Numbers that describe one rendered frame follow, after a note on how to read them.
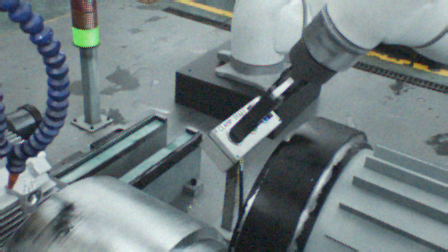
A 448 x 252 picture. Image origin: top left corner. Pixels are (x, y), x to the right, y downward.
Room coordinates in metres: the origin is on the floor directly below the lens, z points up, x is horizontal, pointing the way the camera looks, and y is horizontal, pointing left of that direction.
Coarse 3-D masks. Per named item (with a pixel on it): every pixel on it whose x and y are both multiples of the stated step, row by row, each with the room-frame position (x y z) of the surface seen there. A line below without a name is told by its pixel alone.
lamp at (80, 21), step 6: (72, 12) 1.19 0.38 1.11; (78, 12) 1.18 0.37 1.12; (84, 12) 1.18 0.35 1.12; (90, 12) 1.19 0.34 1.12; (96, 12) 1.21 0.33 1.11; (72, 18) 1.19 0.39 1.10; (78, 18) 1.18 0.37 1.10; (84, 18) 1.18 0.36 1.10; (90, 18) 1.19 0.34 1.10; (96, 18) 1.21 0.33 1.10; (72, 24) 1.19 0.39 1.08; (78, 24) 1.18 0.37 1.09; (84, 24) 1.18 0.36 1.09; (90, 24) 1.19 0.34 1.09; (96, 24) 1.20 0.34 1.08
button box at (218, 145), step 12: (228, 120) 0.81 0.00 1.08; (276, 120) 0.88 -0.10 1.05; (216, 132) 0.77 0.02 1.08; (228, 132) 0.79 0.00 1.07; (252, 132) 0.82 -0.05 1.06; (264, 132) 0.84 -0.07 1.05; (204, 144) 0.78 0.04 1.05; (216, 144) 0.77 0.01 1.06; (228, 144) 0.76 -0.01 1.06; (240, 144) 0.78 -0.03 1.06; (252, 144) 0.79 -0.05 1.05; (216, 156) 0.77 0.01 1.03; (228, 156) 0.75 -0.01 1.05; (240, 156) 0.75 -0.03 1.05; (228, 168) 0.75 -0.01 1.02
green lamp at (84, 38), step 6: (72, 30) 1.20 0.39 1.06; (78, 30) 1.18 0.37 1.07; (84, 30) 1.18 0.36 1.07; (90, 30) 1.19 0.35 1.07; (96, 30) 1.20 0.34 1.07; (78, 36) 1.18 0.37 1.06; (84, 36) 1.18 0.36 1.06; (90, 36) 1.19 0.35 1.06; (96, 36) 1.20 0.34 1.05; (78, 42) 1.18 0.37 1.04; (84, 42) 1.18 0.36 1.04; (90, 42) 1.19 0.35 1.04; (96, 42) 1.20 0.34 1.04
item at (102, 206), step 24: (72, 192) 0.48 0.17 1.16; (96, 192) 0.49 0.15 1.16; (120, 192) 0.50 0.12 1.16; (144, 192) 0.53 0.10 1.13; (48, 216) 0.44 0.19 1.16; (72, 216) 0.44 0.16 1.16; (96, 216) 0.44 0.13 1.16; (120, 216) 0.45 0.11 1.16; (144, 216) 0.45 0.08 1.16; (168, 216) 0.46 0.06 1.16; (192, 216) 0.50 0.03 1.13; (24, 240) 0.42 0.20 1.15; (48, 240) 0.42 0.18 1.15; (72, 240) 0.41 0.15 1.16; (96, 240) 0.41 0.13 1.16; (120, 240) 0.41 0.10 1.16; (144, 240) 0.41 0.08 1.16; (168, 240) 0.42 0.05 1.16; (192, 240) 0.43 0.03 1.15; (216, 240) 0.48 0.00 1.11
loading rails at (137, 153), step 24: (144, 120) 1.04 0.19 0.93; (120, 144) 0.95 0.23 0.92; (144, 144) 0.99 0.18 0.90; (192, 144) 0.97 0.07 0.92; (72, 168) 0.85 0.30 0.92; (96, 168) 0.86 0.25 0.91; (120, 168) 0.92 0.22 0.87; (144, 168) 0.87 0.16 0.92; (168, 168) 0.90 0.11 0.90; (192, 168) 0.98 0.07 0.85; (168, 192) 0.90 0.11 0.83; (192, 192) 0.93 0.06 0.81
